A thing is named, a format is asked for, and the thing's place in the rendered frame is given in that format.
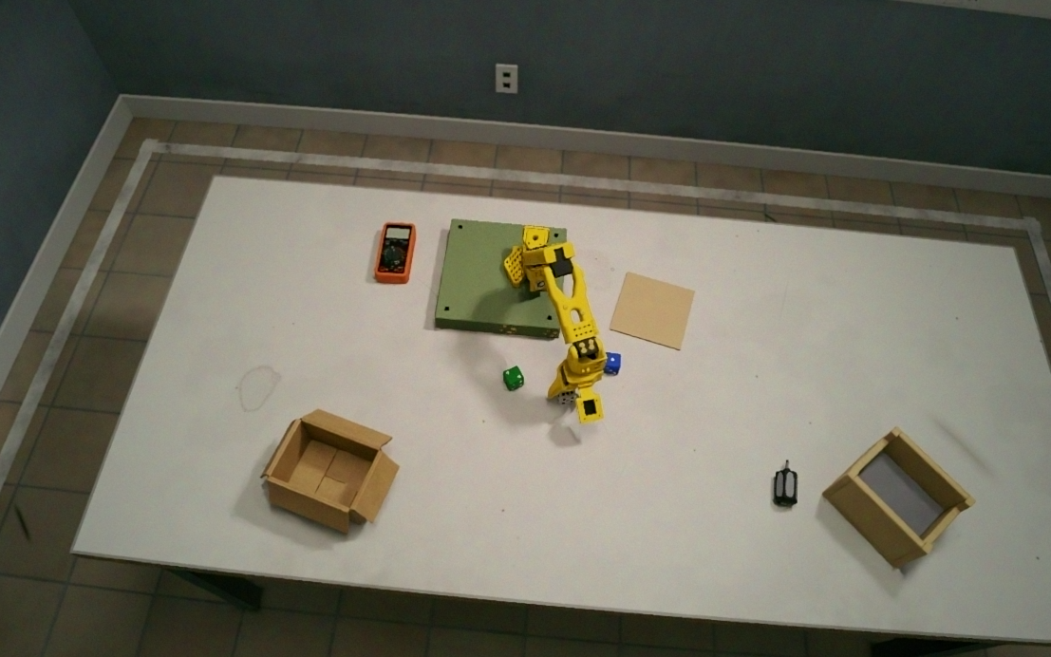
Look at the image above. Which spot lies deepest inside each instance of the blue die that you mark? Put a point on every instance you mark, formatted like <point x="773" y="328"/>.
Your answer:
<point x="613" y="363"/>

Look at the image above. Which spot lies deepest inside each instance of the tan flat mat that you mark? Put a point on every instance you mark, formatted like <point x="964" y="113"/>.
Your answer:
<point x="652" y="310"/>

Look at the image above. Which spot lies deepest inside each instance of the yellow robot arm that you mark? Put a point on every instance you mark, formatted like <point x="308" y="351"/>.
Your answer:
<point x="542" y="267"/>

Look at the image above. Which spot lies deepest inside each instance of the orange digital multimeter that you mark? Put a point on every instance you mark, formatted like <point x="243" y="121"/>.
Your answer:
<point x="394" y="259"/>

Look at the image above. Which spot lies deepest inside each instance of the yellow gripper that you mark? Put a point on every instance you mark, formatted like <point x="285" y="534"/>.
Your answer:
<point x="589" y="405"/>

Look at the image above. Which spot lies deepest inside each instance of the green die with white pips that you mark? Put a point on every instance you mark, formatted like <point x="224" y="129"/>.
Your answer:
<point x="513" y="378"/>

